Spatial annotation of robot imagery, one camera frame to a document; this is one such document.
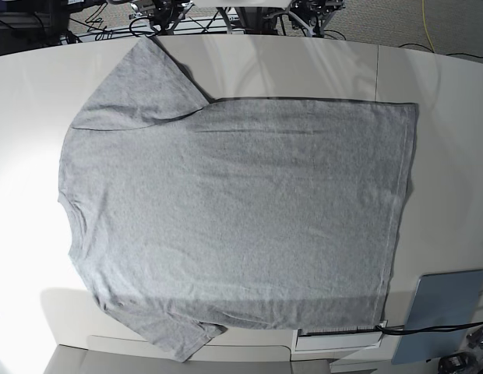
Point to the blue-grey panel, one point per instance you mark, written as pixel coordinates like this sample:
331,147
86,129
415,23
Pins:
441,299

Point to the white cable grommet tray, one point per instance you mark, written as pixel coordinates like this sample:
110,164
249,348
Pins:
327,340

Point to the grey T-shirt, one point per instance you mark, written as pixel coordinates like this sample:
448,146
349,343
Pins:
190,215

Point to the robot base stand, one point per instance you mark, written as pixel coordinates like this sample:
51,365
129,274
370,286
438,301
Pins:
256,20

